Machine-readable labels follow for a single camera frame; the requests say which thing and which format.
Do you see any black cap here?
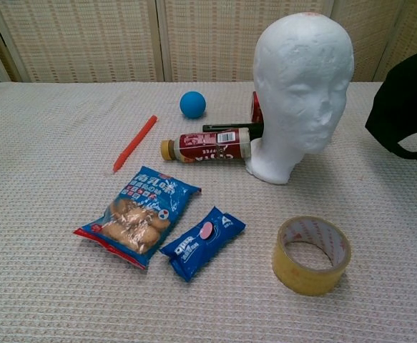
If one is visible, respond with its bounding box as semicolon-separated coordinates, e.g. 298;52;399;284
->
364;44;417;161

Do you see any black pen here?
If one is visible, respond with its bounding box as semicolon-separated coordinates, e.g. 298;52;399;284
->
202;122;265;133

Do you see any blue Oreo cookie pack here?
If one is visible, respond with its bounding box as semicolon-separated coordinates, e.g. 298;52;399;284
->
159;206;247;284

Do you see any red can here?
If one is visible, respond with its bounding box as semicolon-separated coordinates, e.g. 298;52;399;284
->
250;91;265;124

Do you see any yellow packing tape roll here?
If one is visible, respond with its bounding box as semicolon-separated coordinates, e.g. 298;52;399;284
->
272;215;352;297

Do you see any woven folding screen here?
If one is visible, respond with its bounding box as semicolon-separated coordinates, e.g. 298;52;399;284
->
0;0;417;86

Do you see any orange marker pen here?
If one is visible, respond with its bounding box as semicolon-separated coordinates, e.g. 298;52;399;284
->
112;114;159;175

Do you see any blue biscuit snack bag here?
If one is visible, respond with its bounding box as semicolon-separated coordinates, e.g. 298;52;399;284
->
73;165;202;271

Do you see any white foam mannequin head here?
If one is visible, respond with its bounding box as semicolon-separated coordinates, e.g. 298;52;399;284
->
245;12;355;185

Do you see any coffee bottle with red label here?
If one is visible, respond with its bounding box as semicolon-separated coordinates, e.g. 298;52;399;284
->
160;127;254;165

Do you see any woven tablecloth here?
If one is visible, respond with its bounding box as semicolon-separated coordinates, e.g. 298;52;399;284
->
0;81;417;343

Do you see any blue ball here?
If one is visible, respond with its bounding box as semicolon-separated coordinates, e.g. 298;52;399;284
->
179;91;207;119

